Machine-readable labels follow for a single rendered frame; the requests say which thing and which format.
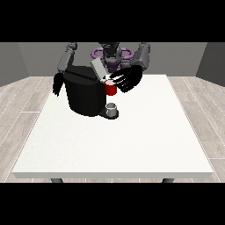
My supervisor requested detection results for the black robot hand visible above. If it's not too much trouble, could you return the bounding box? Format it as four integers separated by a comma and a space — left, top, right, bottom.
52, 70, 65, 98
109, 64, 144, 94

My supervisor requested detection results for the red pod holder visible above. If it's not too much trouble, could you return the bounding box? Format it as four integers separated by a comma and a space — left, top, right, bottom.
105, 79, 118, 97

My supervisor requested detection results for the black coffee machine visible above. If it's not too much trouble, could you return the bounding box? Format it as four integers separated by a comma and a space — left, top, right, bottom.
62, 65, 120, 120

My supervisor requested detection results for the pale grey machine lid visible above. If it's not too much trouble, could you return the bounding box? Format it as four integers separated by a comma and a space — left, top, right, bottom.
90, 57, 108, 80

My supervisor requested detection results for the grey trunk with purple rings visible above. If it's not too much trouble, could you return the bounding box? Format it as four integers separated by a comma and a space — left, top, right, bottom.
91, 42, 135, 74

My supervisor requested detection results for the small grey cup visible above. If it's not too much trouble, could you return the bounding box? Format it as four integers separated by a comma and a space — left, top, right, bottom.
105, 102, 119, 117

